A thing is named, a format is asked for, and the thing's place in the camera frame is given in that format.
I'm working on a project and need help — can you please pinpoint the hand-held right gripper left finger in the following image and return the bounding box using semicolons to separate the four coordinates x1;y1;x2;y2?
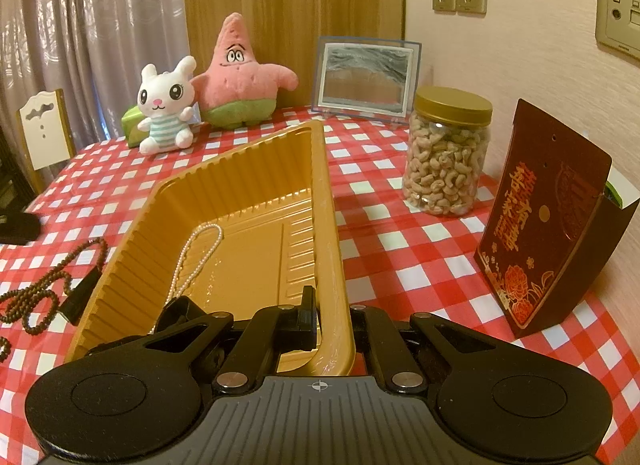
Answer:
87;285;319;394

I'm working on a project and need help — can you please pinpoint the white wooden chair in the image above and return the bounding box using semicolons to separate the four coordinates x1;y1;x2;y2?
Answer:
17;89;78;180

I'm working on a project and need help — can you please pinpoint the gold plastic tray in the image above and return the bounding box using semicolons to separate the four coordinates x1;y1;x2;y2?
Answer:
65;120;357;377

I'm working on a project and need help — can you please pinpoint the large beige wall socket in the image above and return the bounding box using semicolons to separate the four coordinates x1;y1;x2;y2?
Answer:
595;0;640;63

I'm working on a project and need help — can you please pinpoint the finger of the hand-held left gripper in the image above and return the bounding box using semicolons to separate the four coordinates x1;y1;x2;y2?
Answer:
0;212;42;247

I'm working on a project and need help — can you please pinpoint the white bunny plush toy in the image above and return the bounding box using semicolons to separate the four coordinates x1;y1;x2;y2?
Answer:
137;56;198;154

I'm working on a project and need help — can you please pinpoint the white pearl necklace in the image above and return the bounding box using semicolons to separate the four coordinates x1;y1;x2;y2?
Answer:
150;224;224;333

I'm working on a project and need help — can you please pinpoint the cashew jar with gold lid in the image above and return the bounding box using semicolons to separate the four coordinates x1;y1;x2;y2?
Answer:
402;86;493;216

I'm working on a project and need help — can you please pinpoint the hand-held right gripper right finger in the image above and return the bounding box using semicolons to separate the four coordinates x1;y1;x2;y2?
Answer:
348;303;551;393

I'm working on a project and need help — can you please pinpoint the black wristwatch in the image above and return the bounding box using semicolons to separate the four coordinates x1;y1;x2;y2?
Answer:
57;269;102;326

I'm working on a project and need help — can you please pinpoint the pink starfish plush toy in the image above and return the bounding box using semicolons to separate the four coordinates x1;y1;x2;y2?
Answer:
192;13;299;130

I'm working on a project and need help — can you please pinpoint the clear picture frame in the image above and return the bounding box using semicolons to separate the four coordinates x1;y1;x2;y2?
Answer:
311;36;422;126

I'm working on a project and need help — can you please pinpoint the small-bead brown necklace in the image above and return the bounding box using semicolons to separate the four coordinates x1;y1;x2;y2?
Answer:
0;237;109;337

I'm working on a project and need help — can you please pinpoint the dark furniture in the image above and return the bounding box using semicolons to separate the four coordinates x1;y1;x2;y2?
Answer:
0;130;37;212

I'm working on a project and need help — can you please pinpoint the red checkered tablecloth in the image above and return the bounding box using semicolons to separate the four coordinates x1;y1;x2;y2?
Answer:
0;105;640;465

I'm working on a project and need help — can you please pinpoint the green tissue box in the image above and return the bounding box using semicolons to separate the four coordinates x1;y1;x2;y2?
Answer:
121;104;202;148

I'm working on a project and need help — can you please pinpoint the dark red gift box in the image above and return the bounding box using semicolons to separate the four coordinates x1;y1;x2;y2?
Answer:
474;98;640;337

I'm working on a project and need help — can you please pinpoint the grey patterned curtain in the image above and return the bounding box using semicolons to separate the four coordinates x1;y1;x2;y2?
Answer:
0;0;190;146

